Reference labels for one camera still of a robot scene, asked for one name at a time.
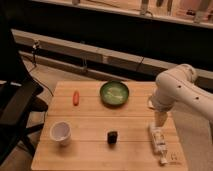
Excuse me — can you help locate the wooden stick end tool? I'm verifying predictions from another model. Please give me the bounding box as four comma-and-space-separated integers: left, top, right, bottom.
155, 111, 168, 127

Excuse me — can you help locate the green bowl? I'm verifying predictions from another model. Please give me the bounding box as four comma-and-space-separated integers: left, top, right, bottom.
99, 81, 129, 106

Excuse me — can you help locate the white toothpaste tube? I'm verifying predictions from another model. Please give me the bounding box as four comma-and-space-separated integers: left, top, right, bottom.
149, 122, 168, 165

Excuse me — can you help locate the white folded cloth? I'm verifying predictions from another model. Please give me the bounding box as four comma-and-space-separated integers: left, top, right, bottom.
147, 96, 154, 109

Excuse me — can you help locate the black cable on floor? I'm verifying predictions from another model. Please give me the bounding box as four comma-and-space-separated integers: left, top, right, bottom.
20, 39, 55, 98

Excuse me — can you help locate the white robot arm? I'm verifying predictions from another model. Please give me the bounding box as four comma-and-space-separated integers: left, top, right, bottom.
149, 64, 213, 127

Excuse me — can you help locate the black office chair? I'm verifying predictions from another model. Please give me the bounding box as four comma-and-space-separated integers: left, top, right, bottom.
0, 19, 48, 166

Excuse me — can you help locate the black eraser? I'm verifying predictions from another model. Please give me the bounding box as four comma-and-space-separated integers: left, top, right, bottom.
107, 131, 118, 144

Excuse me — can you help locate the orange carrot toy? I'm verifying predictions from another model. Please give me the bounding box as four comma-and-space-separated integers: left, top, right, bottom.
73, 91, 79, 106

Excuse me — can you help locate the white paper cup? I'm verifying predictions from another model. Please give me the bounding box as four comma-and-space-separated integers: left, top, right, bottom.
50, 122, 71, 146

